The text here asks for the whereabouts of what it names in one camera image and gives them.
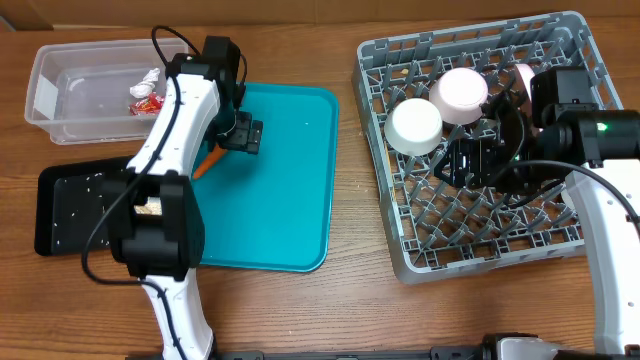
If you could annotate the pink bowl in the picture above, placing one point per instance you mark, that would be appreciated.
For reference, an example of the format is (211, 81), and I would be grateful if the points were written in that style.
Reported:
(458, 95)

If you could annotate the grey dishwasher rack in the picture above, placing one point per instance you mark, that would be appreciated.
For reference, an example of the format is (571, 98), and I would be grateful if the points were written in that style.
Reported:
(435, 231)

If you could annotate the teal serving tray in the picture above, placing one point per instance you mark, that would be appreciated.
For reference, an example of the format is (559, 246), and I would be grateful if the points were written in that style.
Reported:
(272, 210)

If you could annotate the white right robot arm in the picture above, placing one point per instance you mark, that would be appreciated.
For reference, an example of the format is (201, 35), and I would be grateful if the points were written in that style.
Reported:
(595, 153)

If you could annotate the white tissue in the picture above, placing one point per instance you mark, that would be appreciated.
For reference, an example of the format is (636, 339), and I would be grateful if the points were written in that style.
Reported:
(146, 86)

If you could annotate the white bowl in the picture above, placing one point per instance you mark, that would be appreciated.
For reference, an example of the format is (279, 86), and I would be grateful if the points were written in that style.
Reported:
(414, 127)

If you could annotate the clear plastic bin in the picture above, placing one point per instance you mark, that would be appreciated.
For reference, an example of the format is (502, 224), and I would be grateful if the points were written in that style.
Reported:
(80, 92)

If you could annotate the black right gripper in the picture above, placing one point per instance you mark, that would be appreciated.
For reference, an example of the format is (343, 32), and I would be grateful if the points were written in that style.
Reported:
(485, 159)

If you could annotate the black plastic tray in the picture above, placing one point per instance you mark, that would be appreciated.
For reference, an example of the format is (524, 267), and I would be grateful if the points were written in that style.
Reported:
(70, 203)

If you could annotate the black base bar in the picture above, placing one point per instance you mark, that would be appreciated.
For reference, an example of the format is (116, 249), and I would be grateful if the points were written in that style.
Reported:
(466, 352)

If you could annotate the white plate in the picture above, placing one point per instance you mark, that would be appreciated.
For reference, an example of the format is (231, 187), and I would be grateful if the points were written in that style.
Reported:
(524, 74)

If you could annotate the red snack wrapper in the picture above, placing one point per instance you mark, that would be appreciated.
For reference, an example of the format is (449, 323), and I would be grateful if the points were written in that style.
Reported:
(150, 105)

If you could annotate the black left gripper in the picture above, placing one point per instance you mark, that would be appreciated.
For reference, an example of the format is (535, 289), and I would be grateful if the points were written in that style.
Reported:
(244, 137)

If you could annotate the orange carrot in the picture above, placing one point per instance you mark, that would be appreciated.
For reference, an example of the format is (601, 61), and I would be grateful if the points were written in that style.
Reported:
(210, 160)

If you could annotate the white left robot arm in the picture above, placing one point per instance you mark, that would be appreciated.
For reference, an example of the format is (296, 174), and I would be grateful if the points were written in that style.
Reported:
(151, 216)

